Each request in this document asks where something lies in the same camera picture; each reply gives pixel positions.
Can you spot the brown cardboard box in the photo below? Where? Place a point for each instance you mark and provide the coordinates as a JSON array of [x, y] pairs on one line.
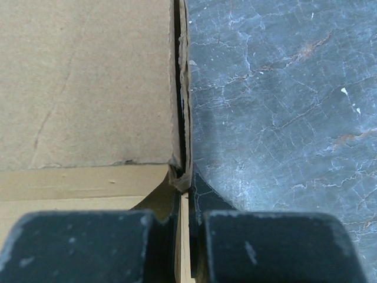
[[97, 85]]

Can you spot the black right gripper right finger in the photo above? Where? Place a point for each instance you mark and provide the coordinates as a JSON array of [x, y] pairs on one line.
[[228, 245]]

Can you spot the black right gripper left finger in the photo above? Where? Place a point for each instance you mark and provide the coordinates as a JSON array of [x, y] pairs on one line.
[[88, 226]]

